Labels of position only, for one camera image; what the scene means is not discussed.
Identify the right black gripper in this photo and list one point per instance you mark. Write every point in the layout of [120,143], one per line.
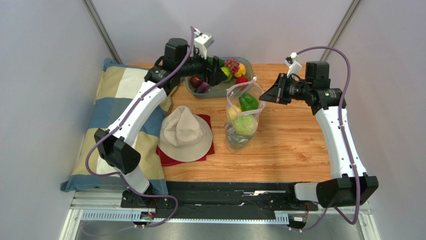
[283,90]

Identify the grey plastic basket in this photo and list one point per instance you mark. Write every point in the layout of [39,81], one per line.
[220,90]

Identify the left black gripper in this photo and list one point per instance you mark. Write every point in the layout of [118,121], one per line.
[213,73]

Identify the purple eggplant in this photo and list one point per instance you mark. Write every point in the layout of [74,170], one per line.
[202,88]

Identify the beige bucket hat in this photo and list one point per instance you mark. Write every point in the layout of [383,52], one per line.
[184,136]

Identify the right aluminium frame post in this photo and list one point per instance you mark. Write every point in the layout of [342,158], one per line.
[344,23]

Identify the checked blue beige pillow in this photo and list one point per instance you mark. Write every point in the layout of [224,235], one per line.
[119,84]

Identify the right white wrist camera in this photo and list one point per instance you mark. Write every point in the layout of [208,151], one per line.
[293,64]

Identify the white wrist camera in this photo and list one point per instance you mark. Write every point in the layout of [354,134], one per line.
[293,64]
[202,41]

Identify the purple grapes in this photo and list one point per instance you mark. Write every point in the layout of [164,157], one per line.
[232,64]

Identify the left aluminium frame post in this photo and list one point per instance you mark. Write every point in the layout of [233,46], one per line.
[97,20]

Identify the red cloth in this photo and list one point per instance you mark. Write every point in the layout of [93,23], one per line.
[167,161]

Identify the green bell pepper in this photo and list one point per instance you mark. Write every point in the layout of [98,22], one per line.
[248,102]

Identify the red tomato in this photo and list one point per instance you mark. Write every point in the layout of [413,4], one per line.
[241,80]

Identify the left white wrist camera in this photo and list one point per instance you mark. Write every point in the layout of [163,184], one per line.
[202,41]

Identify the clear zip top bag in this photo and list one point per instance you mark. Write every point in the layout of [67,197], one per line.
[232,98]

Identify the pale green cabbage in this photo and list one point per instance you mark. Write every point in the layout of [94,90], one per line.
[245,125]

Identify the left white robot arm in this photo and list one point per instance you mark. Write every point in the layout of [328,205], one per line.
[181,59]

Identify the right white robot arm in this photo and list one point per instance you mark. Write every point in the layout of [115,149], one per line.
[350,184]

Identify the green apple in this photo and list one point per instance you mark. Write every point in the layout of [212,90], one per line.
[227,72]

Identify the yellow pear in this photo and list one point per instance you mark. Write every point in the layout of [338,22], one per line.
[233,112]

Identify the green cucumber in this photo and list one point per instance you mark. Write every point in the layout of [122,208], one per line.
[220,62]

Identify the aluminium frame post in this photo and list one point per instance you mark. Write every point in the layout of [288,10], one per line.
[97,20]
[344,23]

